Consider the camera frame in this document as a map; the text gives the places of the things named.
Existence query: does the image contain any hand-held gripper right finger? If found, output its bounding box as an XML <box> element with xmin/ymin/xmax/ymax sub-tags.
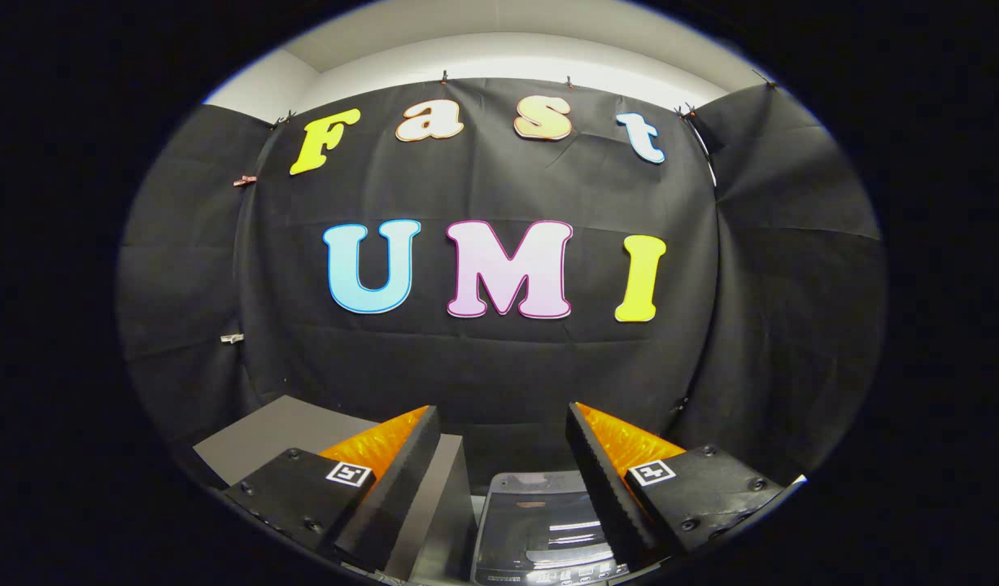
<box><xmin>565</xmin><ymin>401</ymin><xmax>786</xmax><ymax>571</ymax></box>

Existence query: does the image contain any black backdrop cloth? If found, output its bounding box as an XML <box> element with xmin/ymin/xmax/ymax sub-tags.
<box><xmin>117</xmin><ymin>77</ymin><xmax>887</xmax><ymax>489</ymax></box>

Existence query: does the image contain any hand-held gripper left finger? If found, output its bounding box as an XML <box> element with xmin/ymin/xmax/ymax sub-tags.
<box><xmin>225</xmin><ymin>405</ymin><xmax>442</xmax><ymax>575</ymax></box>

